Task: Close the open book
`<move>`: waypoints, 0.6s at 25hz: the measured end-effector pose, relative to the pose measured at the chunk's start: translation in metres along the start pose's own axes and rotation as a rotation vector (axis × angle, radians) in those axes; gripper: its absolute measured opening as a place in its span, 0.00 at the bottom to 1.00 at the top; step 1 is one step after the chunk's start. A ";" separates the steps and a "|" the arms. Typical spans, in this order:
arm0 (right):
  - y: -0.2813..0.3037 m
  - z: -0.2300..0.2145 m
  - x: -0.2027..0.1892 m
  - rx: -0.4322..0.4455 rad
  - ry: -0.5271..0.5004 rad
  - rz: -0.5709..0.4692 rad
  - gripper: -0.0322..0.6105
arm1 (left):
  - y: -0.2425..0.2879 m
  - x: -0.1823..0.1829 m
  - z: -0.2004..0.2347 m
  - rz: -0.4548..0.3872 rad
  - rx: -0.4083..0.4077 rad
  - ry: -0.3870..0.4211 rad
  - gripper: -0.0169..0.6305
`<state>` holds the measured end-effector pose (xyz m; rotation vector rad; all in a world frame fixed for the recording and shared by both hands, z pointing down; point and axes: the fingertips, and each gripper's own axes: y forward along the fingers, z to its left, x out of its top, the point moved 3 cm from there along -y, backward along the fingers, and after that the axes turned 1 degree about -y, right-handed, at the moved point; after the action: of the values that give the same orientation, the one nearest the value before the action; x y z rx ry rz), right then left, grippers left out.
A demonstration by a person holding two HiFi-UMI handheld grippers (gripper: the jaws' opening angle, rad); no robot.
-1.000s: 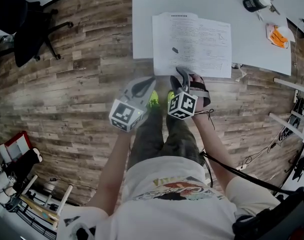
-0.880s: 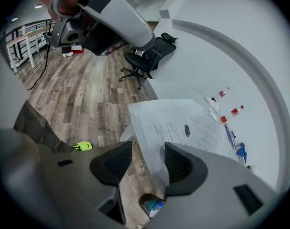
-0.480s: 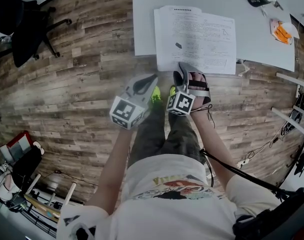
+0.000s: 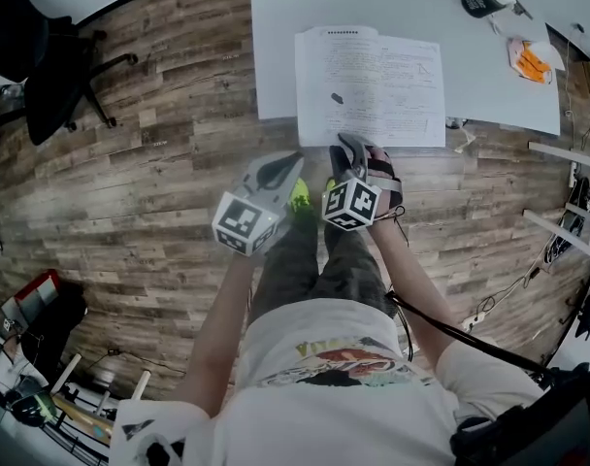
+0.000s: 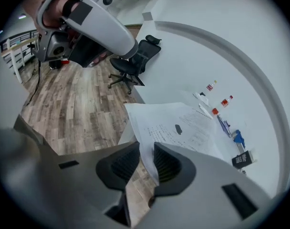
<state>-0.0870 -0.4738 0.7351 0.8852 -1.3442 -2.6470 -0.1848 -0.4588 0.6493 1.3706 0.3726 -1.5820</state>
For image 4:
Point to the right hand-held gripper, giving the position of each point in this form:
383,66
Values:
353,204

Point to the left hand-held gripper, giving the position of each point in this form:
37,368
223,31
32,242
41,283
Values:
241,221

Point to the white paper booklet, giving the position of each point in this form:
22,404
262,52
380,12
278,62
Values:
372,90

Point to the person's right forearm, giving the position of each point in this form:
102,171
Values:
406,270

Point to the person's left forearm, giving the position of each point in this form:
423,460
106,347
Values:
217,328

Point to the person's right hand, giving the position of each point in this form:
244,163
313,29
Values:
382,163

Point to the person's left yellow-green shoe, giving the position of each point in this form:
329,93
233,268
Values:
300,194

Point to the person's yellow-green shoe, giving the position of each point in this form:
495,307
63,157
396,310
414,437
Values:
300,194
330,185

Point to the person's right yellow-green shoe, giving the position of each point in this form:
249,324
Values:
330,185

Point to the small black eraser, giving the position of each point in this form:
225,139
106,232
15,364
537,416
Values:
337,98

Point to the camouflage trousers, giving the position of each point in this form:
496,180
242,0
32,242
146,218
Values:
290,265

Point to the black trash bin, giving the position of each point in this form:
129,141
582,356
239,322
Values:
454,123

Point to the white paper strip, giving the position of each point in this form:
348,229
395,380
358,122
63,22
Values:
465,139

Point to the large white table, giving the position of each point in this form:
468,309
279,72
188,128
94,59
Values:
275,42

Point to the orange packet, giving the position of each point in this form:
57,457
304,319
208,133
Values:
533,63

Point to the white power strip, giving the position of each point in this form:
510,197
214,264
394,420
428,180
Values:
574,175

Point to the white plastic wrapper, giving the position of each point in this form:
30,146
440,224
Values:
554,56

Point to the white printed t-shirt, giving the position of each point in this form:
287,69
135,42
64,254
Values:
334,420

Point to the black office chair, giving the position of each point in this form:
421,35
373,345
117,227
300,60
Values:
38,76

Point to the red white box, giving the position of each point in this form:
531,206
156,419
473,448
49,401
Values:
33,294

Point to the yellow wooden board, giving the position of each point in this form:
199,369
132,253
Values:
81,418

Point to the black backpack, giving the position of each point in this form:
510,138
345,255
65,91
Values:
528,430

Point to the green black helmet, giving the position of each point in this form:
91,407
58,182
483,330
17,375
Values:
30,406

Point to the white frame rack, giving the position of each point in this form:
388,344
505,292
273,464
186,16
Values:
64,372

